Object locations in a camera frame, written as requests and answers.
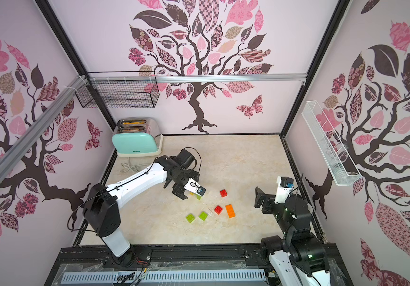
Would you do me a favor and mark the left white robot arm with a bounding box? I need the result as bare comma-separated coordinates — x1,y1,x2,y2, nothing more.
74,147,206,267

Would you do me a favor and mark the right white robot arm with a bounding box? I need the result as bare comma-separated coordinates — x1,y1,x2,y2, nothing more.
255,187,331,286

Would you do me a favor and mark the green lego brick lower left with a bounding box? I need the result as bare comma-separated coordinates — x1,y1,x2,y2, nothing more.
186,213,195,224

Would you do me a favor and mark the green lego brick lower right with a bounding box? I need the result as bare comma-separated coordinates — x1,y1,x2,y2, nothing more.
199,212,209,221

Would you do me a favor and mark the orange lego brick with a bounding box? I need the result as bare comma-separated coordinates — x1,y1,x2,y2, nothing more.
225,204,236,218

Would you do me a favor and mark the red lego brick upper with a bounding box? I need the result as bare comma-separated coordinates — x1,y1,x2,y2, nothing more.
220,189,228,197

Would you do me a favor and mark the red lego brick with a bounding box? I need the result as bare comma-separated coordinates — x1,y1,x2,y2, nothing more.
214,206,223,215
220,189,228,197

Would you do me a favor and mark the red lego brick lower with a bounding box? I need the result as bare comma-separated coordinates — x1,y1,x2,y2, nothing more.
214,206,223,215

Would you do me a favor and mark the mint green toaster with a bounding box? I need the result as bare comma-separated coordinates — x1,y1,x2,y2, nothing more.
112,117,163,157

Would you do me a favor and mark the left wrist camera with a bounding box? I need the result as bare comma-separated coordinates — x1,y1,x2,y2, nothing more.
184,178,206,197

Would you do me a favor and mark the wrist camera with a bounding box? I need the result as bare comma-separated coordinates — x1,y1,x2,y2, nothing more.
184,178,206,197
274,176,294,204

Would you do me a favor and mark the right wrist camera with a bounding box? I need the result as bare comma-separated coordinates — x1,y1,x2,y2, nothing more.
274,176,294,204

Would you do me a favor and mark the white wire basket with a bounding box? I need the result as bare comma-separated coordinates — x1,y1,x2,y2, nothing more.
301,101,362,187

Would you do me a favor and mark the white slotted cable duct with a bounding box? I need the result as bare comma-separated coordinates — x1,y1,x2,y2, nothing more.
59,269,267,286

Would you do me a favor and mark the black wire basket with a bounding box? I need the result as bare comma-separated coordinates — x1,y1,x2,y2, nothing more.
75,70,160,108

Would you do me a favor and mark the aluminium rail back wall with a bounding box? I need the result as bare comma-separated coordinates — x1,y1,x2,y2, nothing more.
90,73,307,83

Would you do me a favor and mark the aluminium rail wall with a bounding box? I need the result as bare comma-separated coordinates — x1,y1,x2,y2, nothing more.
0,75,86,184
90,73,307,83

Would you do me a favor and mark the aluminium rail left wall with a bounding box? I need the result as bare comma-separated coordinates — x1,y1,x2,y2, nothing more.
0,75,86,184

